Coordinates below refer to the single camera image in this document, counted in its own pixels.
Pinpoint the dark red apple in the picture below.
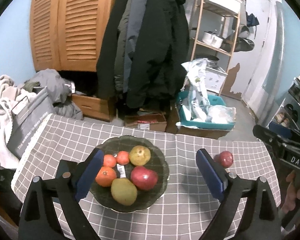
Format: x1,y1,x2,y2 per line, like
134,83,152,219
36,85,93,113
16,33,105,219
214,151,234,168

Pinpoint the medium orange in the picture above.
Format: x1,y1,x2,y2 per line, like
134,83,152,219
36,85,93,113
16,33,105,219
95,166,117,187

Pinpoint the large green mango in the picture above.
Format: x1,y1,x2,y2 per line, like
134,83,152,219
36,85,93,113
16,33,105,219
111,178,138,206

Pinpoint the small tangerine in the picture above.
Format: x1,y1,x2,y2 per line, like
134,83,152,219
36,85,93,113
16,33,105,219
116,151,129,165
103,154,116,168

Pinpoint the large red apple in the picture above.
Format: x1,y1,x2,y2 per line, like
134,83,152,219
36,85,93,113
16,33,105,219
130,166,159,191

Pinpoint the person's right hand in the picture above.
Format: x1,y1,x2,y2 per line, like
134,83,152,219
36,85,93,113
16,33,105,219
281,171,300,213

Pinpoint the shoe rack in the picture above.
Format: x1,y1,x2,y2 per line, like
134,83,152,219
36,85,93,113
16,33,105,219
267,74,300,135

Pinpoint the dark green glass plate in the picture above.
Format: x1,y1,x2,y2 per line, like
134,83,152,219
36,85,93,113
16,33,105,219
90,135,169,213

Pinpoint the grey checked tablecloth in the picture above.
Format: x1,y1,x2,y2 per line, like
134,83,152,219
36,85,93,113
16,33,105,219
11,114,281,239

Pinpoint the clear plastic bag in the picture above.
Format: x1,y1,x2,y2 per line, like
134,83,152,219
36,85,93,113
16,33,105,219
206,105,236,124

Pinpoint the grey fabric storage bin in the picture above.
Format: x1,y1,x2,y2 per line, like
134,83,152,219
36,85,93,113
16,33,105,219
7,87,55,160

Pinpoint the white printed plastic bag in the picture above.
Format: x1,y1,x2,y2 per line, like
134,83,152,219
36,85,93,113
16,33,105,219
181,58,210,122

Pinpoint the teal cardboard box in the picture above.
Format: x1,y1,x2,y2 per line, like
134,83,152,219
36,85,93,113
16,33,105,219
176,91,236,131

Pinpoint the grey clothes pile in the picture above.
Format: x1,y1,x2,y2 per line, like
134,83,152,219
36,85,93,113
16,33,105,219
23,69,83,120

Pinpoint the white blanket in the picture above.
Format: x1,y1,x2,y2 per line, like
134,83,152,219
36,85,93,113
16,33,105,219
0,75,37,170

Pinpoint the white pot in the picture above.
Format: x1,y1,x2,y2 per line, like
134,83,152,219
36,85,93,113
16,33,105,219
202,31,223,48

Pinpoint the wooden shelf rack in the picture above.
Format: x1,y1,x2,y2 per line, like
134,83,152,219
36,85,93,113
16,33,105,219
189,0,242,95

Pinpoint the black hanging coat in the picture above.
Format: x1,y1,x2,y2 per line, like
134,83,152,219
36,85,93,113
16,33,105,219
96,0,189,115

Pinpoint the wooden louvered cabinet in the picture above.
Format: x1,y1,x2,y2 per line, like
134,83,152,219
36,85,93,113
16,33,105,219
30,0,115,72

